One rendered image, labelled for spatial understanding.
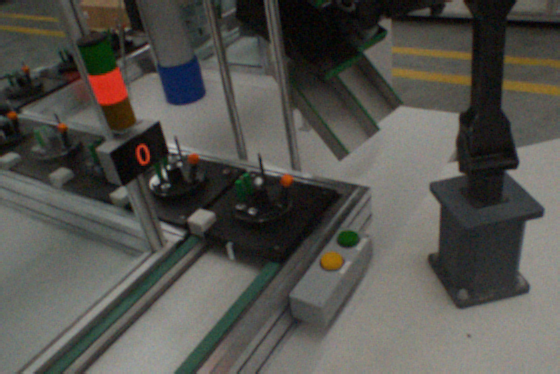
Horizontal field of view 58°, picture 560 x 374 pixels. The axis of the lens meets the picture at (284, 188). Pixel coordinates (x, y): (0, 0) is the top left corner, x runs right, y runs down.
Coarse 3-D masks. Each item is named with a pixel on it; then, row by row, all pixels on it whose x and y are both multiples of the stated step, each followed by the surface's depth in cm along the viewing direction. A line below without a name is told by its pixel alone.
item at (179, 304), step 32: (160, 256) 106; (192, 256) 109; (224, 256) 109; (256, 256) 108; (288, 256) 102; (128, 288) 100; (160, 288) 103; (192, 288) 103; (224, 288) 101; (256, 288) 96; (96, 320) 95; (128, 320) 97; (160, 320) 97; (192, 320) 96; (224, 320) 90; (64, 352) 90; (96, 352) 92; (128, 352) 91; (160, 352) 90; (192, 352) 86
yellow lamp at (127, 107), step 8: (104, 104) 85; (112, 104) 85; (120, 104) 85; (128, 104) 87; (104, 112) 86; (112, 112) 86; (120, 112) 86; (128, 112) 87; (112, 120) 87; (120, 120) 87; (128, 120) 87; (112, 128) 88; (120, 128) 87
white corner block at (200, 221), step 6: (198, 210) 112; (192, 216) 110; (198, 216) 110; (204, 216) 110; (210, 216) 109; (192, 222) 109; (198, 222) 108; (204, 222) 108; (210, 222) 110; (192, 228) 110; (198, 228) 109; (204, 228) 108; (198, 234) 110
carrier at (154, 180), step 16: (176, 144) 126; (176, 160) 121; (208, 160) 133; (160, 176) 125; (176, 176) 122; (208, 176) 127; (224, 176) 126; (160, 192) 120; (176, 192) 119; (192, 192) 120; (208, 192) 121; (224, 192) 121; (160, 208) 118; (176, 208) 117; (192, 208) 116; (208, 208) 118; (176, 224) 113
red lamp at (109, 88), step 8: (112, 72) 83; (120, 72) 85; (96, 80) 82; (104, 80) 82; (112, 80) 83; (120, 80) 85; (96, 88) 84; (104, 88) 83; (112, 88) 84; (120, 88) 85; (104, 96) 84; (112, 96) 84; (120, 96) 85
